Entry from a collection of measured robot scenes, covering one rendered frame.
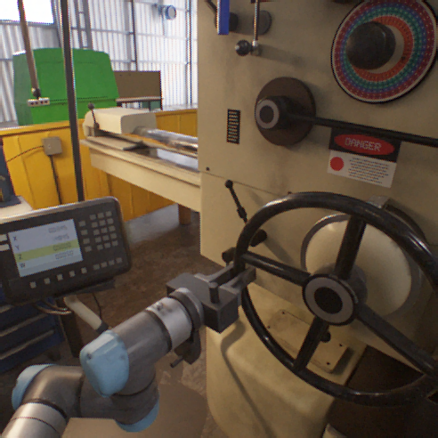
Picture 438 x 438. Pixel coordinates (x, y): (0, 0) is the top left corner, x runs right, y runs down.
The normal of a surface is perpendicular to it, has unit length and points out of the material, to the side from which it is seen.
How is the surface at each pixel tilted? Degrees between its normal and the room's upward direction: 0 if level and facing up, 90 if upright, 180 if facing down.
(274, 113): 90
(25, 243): 70
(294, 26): 90
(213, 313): 90
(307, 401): 0
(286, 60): 90
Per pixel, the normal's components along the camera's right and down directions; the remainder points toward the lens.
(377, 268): -0.59, 0.27
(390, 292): -0.22, 0.42
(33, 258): 0.51, 0.06
